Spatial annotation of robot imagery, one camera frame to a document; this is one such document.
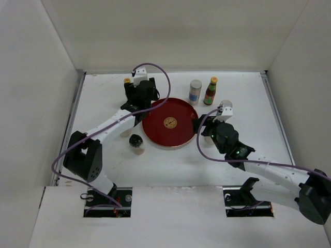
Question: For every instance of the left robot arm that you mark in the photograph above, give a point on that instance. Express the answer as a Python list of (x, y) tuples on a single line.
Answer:
[(85, 160)]

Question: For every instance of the right ketchup bottle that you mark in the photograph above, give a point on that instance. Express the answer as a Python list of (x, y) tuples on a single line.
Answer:
[(210, 92)]

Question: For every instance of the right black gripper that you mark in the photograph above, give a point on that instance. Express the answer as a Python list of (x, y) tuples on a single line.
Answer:
[(210, 124)]

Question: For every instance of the black-lid shaker right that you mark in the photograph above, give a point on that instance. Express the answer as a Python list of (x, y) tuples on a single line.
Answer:
[(208, 139)]

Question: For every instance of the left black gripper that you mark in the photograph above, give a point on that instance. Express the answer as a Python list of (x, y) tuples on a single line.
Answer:
[(130, 87)]

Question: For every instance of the left ketchup bottle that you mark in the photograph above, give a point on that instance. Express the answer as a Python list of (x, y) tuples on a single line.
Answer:
[(127, 80)]

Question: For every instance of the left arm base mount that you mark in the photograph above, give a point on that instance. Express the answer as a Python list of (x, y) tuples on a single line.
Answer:
[(98, 206)]

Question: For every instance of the black-lid shaker far left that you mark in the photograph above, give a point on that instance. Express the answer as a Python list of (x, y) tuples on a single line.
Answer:
[(126, 133)]

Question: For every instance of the black-lid shaker front left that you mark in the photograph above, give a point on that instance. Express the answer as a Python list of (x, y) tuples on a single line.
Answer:
[(136, 144)]

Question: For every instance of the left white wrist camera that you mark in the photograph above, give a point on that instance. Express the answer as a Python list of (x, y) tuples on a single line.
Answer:
[(140, 74)]

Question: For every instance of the tall pearl jar blue label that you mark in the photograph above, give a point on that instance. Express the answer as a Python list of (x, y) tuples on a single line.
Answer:
[(194, 91)]

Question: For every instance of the ketchup bottle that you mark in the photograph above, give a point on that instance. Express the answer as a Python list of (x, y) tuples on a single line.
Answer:
[(127, 80), (210, 92)]

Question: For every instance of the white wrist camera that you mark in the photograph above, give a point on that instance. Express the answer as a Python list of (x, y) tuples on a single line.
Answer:
[(140, 74), (223, 114)]

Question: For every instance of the black-lid shaker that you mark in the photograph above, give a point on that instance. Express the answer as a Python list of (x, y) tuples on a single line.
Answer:
[(208, 139), (136, 144), (126, 133)]

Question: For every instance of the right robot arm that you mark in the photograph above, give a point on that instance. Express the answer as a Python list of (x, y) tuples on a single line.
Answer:
[(303, 189)]

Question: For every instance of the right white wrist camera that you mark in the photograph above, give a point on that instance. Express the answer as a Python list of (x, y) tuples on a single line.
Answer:
[(223, 114)]

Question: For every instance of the red round tray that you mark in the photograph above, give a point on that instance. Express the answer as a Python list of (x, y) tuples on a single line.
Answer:
[(170, 125)]

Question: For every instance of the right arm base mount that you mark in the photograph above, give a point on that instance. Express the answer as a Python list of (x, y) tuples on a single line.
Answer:
[(240, 203)]

